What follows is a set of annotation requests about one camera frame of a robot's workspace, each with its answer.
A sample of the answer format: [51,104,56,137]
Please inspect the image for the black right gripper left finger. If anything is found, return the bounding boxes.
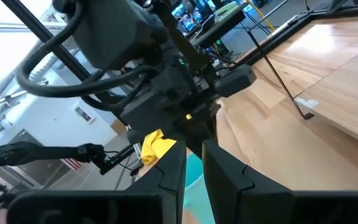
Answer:
[6,140,188,224]

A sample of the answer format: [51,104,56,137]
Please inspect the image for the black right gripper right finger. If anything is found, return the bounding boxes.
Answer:
[202,139,358,224]

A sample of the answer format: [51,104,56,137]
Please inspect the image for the teal plastic mug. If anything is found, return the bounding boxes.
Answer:
[182,152,216,224]

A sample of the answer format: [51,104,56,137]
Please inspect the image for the yellow cloth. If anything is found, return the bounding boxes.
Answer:
[140,129,177,166]

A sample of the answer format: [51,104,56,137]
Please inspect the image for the dark background desk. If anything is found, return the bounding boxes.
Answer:
[190,2,249,49]

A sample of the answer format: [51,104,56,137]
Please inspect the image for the white tape piece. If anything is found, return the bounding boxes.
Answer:
[295,97,319,110]

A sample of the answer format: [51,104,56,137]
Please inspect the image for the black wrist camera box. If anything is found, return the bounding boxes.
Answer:
[214,63,257,98]

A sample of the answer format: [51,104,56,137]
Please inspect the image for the white wall label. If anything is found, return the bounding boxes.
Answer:
[72,103,96,124]

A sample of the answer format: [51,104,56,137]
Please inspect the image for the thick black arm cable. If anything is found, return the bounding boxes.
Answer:
[16,0,161,98]

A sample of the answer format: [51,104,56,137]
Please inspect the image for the black diagonal frame post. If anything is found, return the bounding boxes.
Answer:
[1,0,91,82]

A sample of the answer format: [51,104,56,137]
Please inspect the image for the yellow background cable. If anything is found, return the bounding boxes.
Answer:
[246,0,276,32]

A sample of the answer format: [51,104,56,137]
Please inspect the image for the black table edge frame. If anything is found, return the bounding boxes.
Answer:
[236,1,358,66]

